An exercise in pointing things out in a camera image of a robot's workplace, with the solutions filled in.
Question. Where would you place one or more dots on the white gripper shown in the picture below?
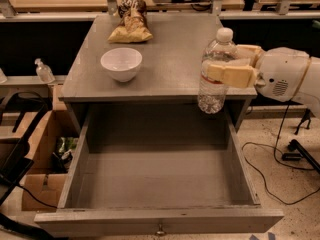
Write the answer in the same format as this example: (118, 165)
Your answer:
(282, 73)

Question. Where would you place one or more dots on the clear plastic water bottle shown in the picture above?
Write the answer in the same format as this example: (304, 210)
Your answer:
(221, 50)

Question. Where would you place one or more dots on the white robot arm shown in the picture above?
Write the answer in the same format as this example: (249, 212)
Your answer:
(308, 91)

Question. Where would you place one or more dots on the open grey top drawer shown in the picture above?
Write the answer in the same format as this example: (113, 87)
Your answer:
(189, 181)

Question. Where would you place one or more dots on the metal drawer knob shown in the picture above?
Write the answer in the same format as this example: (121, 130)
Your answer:
(160, 232)

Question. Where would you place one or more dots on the clear soap dispenser bottle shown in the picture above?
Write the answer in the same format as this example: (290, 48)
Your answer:
(44, 71)

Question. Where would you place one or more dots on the grey wooden cabinet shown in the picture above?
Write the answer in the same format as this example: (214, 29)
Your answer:
(165, 87)

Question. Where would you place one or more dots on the black floor stand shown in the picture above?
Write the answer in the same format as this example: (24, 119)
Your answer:
(296, 151)

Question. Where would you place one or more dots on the yellow brown chip bag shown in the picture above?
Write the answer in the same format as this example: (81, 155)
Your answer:
(133, 25)

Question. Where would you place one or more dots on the white ceramic bowl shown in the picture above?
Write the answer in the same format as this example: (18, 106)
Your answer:
(122, 64)

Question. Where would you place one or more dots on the brown cardboard box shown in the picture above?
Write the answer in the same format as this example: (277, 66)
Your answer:
(52, 146)

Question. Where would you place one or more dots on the black chair frame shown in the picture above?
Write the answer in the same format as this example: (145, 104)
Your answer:
(13, 161)

